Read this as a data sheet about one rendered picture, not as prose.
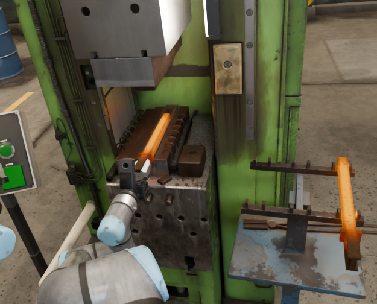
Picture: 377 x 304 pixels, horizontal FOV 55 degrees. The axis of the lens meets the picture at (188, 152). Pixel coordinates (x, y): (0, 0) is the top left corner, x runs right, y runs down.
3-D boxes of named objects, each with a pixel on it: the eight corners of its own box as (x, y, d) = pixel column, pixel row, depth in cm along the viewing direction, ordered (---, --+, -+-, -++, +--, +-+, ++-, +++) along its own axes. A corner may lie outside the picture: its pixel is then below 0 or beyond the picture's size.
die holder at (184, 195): (213, 272, 150) (205, 188, 125) (126, 264, 157) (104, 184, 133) (227, 187, 195) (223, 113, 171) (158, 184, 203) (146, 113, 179)
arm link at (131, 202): (107, 200, 108) (133, 202, 106) (112, 190, 111) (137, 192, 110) (112, 219, 112) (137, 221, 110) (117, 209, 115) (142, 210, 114)
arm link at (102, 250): (101, 258, 115) (92, 233, 109) (135, 247, 117) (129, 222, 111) (103, 277, 108) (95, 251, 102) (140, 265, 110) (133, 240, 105)
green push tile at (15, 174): (25, 185, 126) (20, 164, 125) (3, 190, 125) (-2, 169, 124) (26, 185, 128) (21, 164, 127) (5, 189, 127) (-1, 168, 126)
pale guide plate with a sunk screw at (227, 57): (242, 94, 123) (240, 44, 113) (215, 95, 125) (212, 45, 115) (242, 91, 124) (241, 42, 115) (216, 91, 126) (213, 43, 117)
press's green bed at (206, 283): (218, 335, 175) (212, 271, 150) (145, 325, 183) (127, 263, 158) (228, 247, 220) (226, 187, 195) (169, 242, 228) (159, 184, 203)
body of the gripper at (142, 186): (129, 189, 126) (117, 213, 116) (125, 169, 121) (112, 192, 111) (151, 190, 124) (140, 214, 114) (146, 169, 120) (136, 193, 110)
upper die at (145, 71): (155, 86, 114) (151, 57, 109) (96, 87, 118) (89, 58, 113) (182, 44, 148) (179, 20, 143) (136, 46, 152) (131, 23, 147)
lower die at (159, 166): (169, 176, 133) (166, 157, 128) (118, 174, 137) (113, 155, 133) (190, 120, 167) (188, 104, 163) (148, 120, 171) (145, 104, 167)
